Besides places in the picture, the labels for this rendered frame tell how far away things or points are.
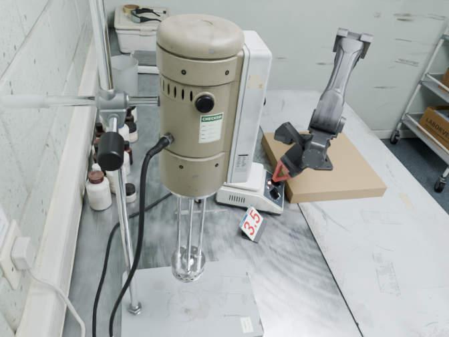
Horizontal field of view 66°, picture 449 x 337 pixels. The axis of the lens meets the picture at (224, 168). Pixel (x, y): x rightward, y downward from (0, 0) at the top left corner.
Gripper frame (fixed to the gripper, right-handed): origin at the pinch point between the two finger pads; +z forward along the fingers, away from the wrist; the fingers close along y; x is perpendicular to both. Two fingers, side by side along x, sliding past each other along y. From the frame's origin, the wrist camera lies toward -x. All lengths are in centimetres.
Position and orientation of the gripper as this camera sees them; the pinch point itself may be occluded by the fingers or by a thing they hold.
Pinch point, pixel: (276, 178)
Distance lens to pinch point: 106.9
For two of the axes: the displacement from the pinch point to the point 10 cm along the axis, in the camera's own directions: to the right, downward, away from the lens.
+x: 5.9, 7.8, -2.0
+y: -5.7, 2.3, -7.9
